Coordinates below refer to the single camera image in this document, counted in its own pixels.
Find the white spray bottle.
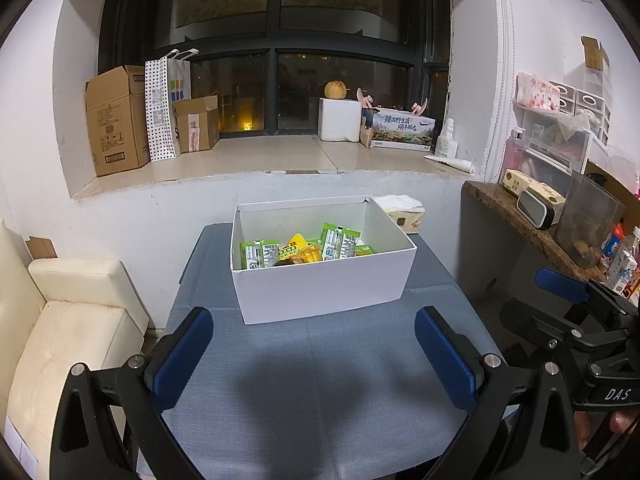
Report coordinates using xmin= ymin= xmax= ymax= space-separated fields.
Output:
xmin=434 ymin=117 xmax=459 ymax=159

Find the dark window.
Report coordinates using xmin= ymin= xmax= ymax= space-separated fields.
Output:
xmin=96 ymin=0 xmax=452 ymax=137

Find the large brown cardboard box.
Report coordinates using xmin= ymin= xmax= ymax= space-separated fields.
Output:
xmin=84 ymin=64 xmax=151 ymax=179

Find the small cardboard flap box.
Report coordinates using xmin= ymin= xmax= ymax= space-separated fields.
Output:
xmin=579 ymin=35 xmax=611 ymax=73

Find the blue labelled bottle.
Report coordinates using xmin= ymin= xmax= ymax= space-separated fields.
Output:
xmin=601 ymin=219 xmax=626 ymax=261

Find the white paper sheet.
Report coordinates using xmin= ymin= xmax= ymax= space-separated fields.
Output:
xmin=0 ymin=409 xmax=39 ymax=479

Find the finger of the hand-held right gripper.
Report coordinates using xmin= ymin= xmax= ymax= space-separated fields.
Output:
xmin=534 ymin=267 xmax=640 ymax=331
xmin=499 ymin=297 xmax=601 ymax=376

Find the tissue box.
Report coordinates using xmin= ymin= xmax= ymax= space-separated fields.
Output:
xmin=373 ymin=193 xmax=426 ymax=235

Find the wooden side shelf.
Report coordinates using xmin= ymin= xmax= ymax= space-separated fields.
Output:
xmin=462 ymin=180 xmax=608 ymax=282

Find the clear plastic storage box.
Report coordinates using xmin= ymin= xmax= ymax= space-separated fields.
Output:
xmin=520 ymin=109 xmax=596 ymax=196

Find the flat cardboard piece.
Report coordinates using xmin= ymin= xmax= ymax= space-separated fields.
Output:
xmin=24 ymin=234 xmax=59 ymax=260

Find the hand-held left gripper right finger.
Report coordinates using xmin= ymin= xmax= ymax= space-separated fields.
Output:
xmin=414 ymin=306 xmax=582 ymax=480

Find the small brown cardboard box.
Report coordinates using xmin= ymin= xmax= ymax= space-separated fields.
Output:
xmin=172 ymin=94 xmax=221 ymax=155

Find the white styrofoam box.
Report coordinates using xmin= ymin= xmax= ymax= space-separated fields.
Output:
xmin=318 ymin=96 xmax=362 ymax=143

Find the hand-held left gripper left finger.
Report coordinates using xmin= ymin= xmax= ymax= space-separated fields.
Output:
xmin=51 ymin=306 xmax=214 ymax=480

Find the pink floral pouch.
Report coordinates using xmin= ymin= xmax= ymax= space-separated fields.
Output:
xmin=514 ymin=72 xmax=562 ymax=111

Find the black and white device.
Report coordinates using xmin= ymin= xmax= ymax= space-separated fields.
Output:
xmin=516 ymin=190 xmax=560 ymax=231

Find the landscape printed carton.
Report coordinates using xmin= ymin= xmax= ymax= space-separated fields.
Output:
xmin=369 ymin=107 xmax=437 ymax=153

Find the rolled white paper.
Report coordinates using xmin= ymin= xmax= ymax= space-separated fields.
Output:
xmin=423 ymin=154 xmax=474 ymax=174

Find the dark transparent container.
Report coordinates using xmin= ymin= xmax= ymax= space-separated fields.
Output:
xmin=555 ymin=170 xmax=627 ymax=270

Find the white drink carton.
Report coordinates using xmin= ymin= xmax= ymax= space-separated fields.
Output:
xmin=606 ymin=226 xmax=640 ymax=297

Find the dotted white paper bag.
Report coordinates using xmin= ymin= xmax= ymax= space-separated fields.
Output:
xmin=144 ymin=48 xmax=200 ymax=162

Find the person's right hand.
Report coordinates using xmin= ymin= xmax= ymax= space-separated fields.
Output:
xmin=609 ymin=406 xmax=640 ymax=435

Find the pink bottle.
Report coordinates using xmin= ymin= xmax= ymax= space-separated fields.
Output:
xmin=499 ymin=127 xmax=527 ymax=187

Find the white cardboard box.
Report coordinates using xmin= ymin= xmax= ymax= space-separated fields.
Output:
xmin=229 ymin=194 xmax=418 ymax=326

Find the yellow tissue pack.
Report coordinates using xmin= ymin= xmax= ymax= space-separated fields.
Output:
xmin=502 ymin=169 xmax=566 ymax=212

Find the blue-grey tablecloth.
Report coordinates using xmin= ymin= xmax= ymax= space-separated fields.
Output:
xmin=136 ymin=222 xmax=518 ymax=480

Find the white plastic drawer unit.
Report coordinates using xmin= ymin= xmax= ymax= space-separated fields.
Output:
xmin=549 ymin=77 xmax=614 ymax=147

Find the yellow snack packet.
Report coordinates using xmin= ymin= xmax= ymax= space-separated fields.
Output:
xmin=276 ymin=233 xmax=324 ymax=266

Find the cream leather sofa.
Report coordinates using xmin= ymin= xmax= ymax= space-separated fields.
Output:
xmin=0 ymin=219 xmax=151 ymax=480

